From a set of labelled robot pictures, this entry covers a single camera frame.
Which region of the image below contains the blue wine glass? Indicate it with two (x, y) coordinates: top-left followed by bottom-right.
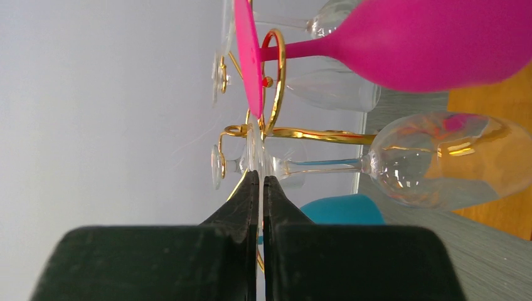
(265, 194), (385, 226)

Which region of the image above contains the clear wine glass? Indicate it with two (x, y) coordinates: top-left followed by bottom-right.
(211, 51), (382, 113)
(217, 1), (361, 55)
(247, 111), (531, 211)
(211, 138), (307, 189)

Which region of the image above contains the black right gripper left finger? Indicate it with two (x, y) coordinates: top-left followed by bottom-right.
(31, 171), (260, 300)

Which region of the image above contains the pink wine glass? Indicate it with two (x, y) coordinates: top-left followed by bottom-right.
(234, 0), (532, 120)

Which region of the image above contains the gold wire glass rack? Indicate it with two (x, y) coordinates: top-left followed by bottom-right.
(218, 0), (379, 273)

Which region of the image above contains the orange wooden rack base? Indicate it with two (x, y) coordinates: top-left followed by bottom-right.
(447, 62), (532, 242)

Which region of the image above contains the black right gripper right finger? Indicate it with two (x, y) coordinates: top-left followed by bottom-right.
(263, 176), (466, 300)

